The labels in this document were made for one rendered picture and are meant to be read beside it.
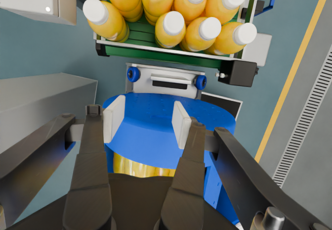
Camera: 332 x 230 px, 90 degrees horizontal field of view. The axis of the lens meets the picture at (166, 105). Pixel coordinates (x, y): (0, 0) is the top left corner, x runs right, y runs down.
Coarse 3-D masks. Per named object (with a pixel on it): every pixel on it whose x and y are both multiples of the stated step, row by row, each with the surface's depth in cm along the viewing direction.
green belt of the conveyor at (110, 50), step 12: (108, 0) 48; (132, 24) 50; (144, 24) 51; (132, 36) 51; (144, 36) 51; (108, 48) 52; (120, 48) 52; (132, 48) 52; (180, 48) 53; (156, 60) 55; (168, 60) 55; (180, 60) 55; (192, 60) 55; (204, 60) 55; (216, 60) 55
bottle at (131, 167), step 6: (126, 162) 35; (132, 162) 34; (126, 168) 36; (132, 168) 35; (138, 168) 34; (144, 168) 35; (150, 168) 36; (132, 174) 35; (138, 174) 35; (144, 174) 35; (150, 174) 36
